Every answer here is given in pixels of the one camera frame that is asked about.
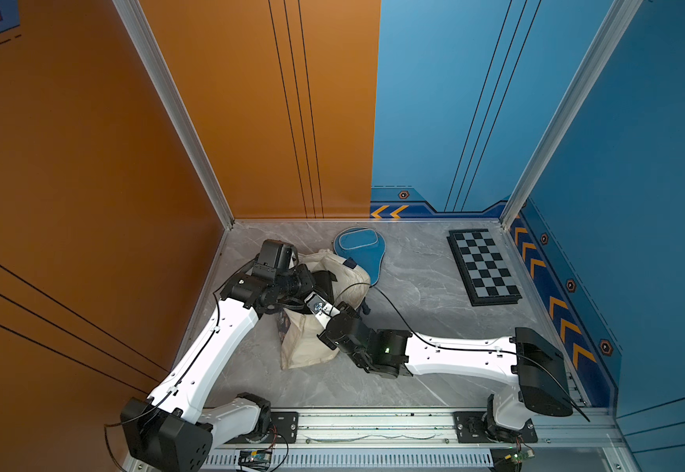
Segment cream canvas tote bag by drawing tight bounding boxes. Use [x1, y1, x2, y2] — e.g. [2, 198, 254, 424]
[277, 250, 371, 371]

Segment blue paddle case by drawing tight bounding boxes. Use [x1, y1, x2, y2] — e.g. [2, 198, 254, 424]
[333, 227, 386, 285]

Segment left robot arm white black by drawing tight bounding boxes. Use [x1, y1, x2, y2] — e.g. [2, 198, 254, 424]
[118, 240, 315, 471]

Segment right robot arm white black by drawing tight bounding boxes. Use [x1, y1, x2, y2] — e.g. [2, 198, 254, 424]
[309, 301, 576, 443]

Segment black white chessboard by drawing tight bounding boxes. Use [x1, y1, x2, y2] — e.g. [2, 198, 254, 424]
[447, 228, 523, 307]

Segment left green circuit board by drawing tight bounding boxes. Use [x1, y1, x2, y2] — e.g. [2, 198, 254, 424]
[236, 450, 273, 472]

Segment green circuit board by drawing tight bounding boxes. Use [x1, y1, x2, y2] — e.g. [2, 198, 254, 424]
[503, 448, 536, 469]
[236, 450, 273, 472]

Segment right green circuit board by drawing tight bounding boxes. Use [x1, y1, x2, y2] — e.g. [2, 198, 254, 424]
[503, 448, 536, 469]

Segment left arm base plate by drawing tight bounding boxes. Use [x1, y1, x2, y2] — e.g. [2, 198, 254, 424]
[228, 410, 299, 446]

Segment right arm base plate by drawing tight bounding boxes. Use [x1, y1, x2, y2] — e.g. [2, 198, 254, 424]
[453, 411, 538, 446]

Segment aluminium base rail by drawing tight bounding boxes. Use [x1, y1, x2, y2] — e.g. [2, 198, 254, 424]
[194, 406, 624, 450]

